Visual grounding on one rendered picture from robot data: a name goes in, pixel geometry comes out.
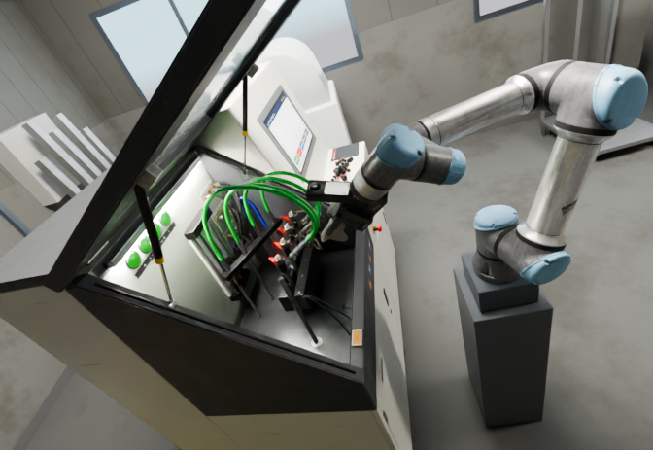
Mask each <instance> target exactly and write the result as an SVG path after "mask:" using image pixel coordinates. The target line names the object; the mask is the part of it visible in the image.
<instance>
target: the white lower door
mask: <svg viewBox="0 0 653 450"><path fill-rule="evenodd" d="M374 292H375V341H376V391H377V395H376V397H377V403H378V405H379V408H380V410H381V412H382V414H383V416H384V418H385V420H386V422H387V424H388V426H389V429H390V431H391V433H392V435H393V437H394V439H395V442H396V444H397V446H398V449H399V450H412V449H411V438H410V428H409V416H408V405H407V394H406V383H405V372H404V360H403V350H402V338H401V334H400V331H399V328H398V325H397V322H396V318H395V313H394V310H393V307H392V305H391V302H390V298H389V295H388V292H387V289H386V286H385V283H384V280H383V277H382V273H381V270H380V267H379V264H378V261H377V259H376V256H375V252H374Z"/></svg>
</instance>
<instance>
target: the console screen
mask: <svg viewBox="0 0 653 450"><path fill-rule="evenodd" d="M257 121H258V123H259V124H260V126H261V127H262V129H263V130H264V131H265V133H266V134H267V135H268V137H269V138H270V139H271V141H272V142H273V143H274V145H275V146H276V147H277V149H278V150H279V151H280V153H281V154H282V155H283V157H284V158H285V160H286V161H287V162H288V164H289V165H290V166H291V168H292V169H293V171H294V172H295V173H296V174H298V175H300V176H302V177H304V178H305V177H306V173H307V170H308V166H309V162H310V159H311V155H312V153H313V149H314V145H315V142H316V137H315V135H314V134H313V132H312V131H311V129H310V128H309V126H308V125H307V123H306V121H305V120H304V118H303V117H302V116H301V115H300V113H299V112H298V110H297V109H296V107H295V106H294V104H293V103H292V101H291V99H290V98H289V96H288V95H287V93H286V92H285V90H284V89H283V87H282V86H281V84H279V86H278V87H277V89H276V90H275V92H274V93H273V95H272V96H271V98H270V99H269V101H268V102H267V104H266V105H265V106H264V108H263V109H262V111H261V112H260V114H259V115H258V117H257Z"/></svg>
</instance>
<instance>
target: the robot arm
mask: <svg viewBox="0 0 653 450"><path fill-rule="evenodd" d="M647 94H648V84H647V82H646V79H645V77H644V75H643V74H642V73H641V72H640V71H638V70H636V69H634V68H629V67H624V66H622V65H618V64H611V65H608V64H599V63H591V62H583V61H577V60H560V61H555V62H550V63H546V64H543V65H540V66H537V67H534V68H532V69H529V70H527V71H524V72H521V73H519V74H517V75H514V76H512V77H510V78H509V79H507V80H506V82H505V84H504V85H502V86H500V87H496V88H493V89H491V90H489V91H486V92H484V93H482V94H479V95H477V96H474V97H472V98H470V99H467V100H466V101H464V102H461V103H459V104H456V105H454V106H452V107H449V108H447V109H445V110H442V111H440V112H437V113H435V114H433V115H430V116H428V117H426V118H423V119H421V120H418V121H415V122H413V123H410V124H408V125H403V124H399V123H393V124H390V125H389V126H387V127H386V128H385V129H384V130H383V132H382V134H381V137H380V140H379V141H378V143H377V145H376V147H375V148H374V150H373V151H372V152H371V154H370V155H369V156H368V158H367V159H366V160H365V162H364V163H363V164H362V166H361V167H360V169H359V170H358V171H357V172H356V174H355V175H354V178H353V179H352V181H351V182H346V181H326V180H309V182H308V186H307V189H306V193H305V196H306V199H307V200H308V201H318V202H332V203H331V205H330V206H329V208H328V210H327V212H326V213H327V215H328V216H329V217H330V216H333V218H331V219H330V220H329V222H328V224H327V226H326V228H325V229H324V231H323V232H322V233H321V241H322V242H325V241H327V240H328V239H332V240H337V241H342V242H344V241H346V240H347V239H348V236H347V235H346V234H345V233H344V231H343V229H344V228H345V224H344V223H343V222H341V221H345V222H347V223H348V224H350V225H354V226H355V227H354V229H356V230H358V231H361V232H363V231H364V230H365V229H367V228H368V227H369V226H370V225H371V224H372V223H373V218H374V216H375V215H376V214H377V213H378V212H379V211H380V210H381V209H382V208H383V207H384V206H385V205H386V204H387V202H388V194H389V190H390V189H391V188H392V186H393V185H394V184H395V183H396V182H397V181H398V180H407V181H414V182H422V183H430V184H437V185H439V186H440V185H454V184H456V183H457V182H458V181H459V180H460V179H461V178H462V177H463V175H464V172H465V169H466V160H465V157H464V154H463V153H462V152H461V151H459V150H456V149H452V148H451V147H447V148H446V147H442V145H445V144H447V143H449V142H452V141H454V140H456V139H458V138H461V137H463V136H465V135H467V134H469V133H471V132H474V131H476V130H478V129H481V128H483V127H485V126H487V125H490V124H492V123H494V122H497V121H500V120H503V119H505V118H507V117H510V116H512V115H514V114H517V115H525V114H526V113H529V112H531V111H546V112H551V113H554V114H557V117H556V119H555V122H554V125H553V126H554V127H555V129H556V130H557V132H558V136H557V139H556V142H555V144H554V147H553V150H552V152H551V155H550V157H549V160H548V162H547V165H546V168H545V170H544V173H543V176H542V179H541V181H540V184H539V187H538V190H537V192H536V195H535V198H534V200H533V205H532V208H531V210H530V213H529V215H528V217H527V220H526V221H525V222H522V223H520V222H519V221H518V218H519V216H518V214H517V212H516V210H515V209H513V208H512V207H509V206H505V205H492V206H488V207H485V208H483V209H481V210H480V211H479V212H477V214H476V215H475V218H474V228H475V238H476V251H475V253H474V256H473V258H472V268H473V271H474V273H475V274H476V275H477V276H478V277H479V278H480V279H482V280H483V281H485V282H488V283H491V284H497V285H504V284H509V283H512V282H514V281H516V280H518V279H519V278H520V277H523V278H525V279H526V280H528V281H529V282H530V283H532V284H535V285H543V284H546V283H549V282H551V281H553V280H555V279H556V278H558V277H559V276H560V275H561V274H563V273H564V272H565V271H566V270H567V268H568V267H569V265H570V262H571V257H570V254H569V253H568V252H566V251H565V247H566V244H567V237H566V235H565V234H564V231H565V229H566V227H567V223H568V221H569V219H570V216H571V214H572V212H573V209H574V207H575V205H576V203H577V200H578V198H579V196H580V193H581V192H582V190H583V187H584V185H585V183H586V181H587V178H588V176H589V174H590V171H591V169H592V167H593V165H594V162H595V160H596V158H597V155H598V153H599V151H600V149H601V145H602V143H603V142H604V141H605V140H608V139H610V138H612V137H614V136H615V135H616V133H617V131H618V130H621V129H624V128H626V127H628V126H630V125H631V124H632V123H633V122H634V121H635V119H636V118H638V117H639V115H640V113H641V112H642V110H643V108H644V105H645V103H646V99H647ZM366 224H367V226H366V227H365V228H363V227H364V226H365V225H366Z"/></svg>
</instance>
